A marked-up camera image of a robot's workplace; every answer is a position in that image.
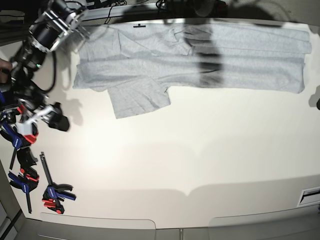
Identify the lone blue bar clamp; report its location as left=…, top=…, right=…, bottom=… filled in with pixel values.
left=39, top=152, right=77, bottom=215

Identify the grey T-shirt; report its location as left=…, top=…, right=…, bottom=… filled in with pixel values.
left=73, top=23, right=312, bottom=119

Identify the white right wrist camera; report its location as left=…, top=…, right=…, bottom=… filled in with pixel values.
left=16, top=104, right=55, bottom=136

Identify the white label plate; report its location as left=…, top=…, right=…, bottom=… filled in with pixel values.
left=297, top=186, right=320, bottom=208

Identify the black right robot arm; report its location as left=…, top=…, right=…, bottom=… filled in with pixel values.
left=0, top=0, right=88, bottom=135

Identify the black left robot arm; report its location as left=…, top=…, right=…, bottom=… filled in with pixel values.
left=316, top=99, right=320, bottom=110

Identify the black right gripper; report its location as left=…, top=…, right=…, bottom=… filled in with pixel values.
left=38, top=102, right=70, bottom=132

